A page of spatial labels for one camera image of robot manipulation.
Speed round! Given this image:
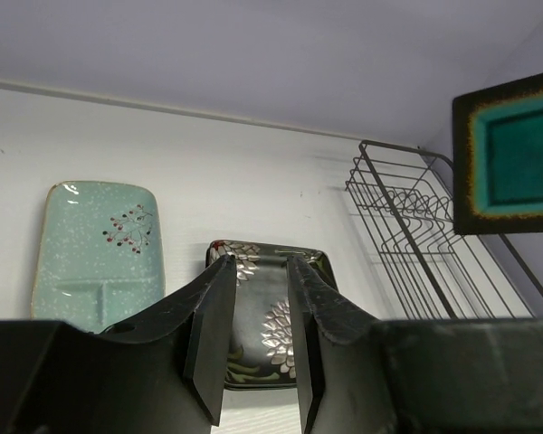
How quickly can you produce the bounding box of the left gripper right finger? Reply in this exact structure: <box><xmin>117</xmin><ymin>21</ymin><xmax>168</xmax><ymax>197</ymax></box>
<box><xmin>287</xmin><ymin>256</ymin><xmax>543</xmax><ymax>433</ymax></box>

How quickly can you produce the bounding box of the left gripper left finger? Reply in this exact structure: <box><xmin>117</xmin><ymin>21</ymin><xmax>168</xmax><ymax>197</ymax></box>
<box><xmin>0</xmin><ymin>255</ymin><xmax>236</xmax><ymax>433</ymax></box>

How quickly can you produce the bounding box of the light green rectangular plate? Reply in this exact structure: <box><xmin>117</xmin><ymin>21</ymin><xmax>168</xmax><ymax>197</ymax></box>
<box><xmin>31</xmin><ymin>181</ymin><xmax>166</xmax><ymax>333</ymax></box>

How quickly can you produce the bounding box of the black wire dish rack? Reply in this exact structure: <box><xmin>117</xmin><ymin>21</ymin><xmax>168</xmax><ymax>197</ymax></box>
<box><xmin>345</xmin><ymin>140</ymin><xmax>543</xmax><ymax>319</ymax></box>

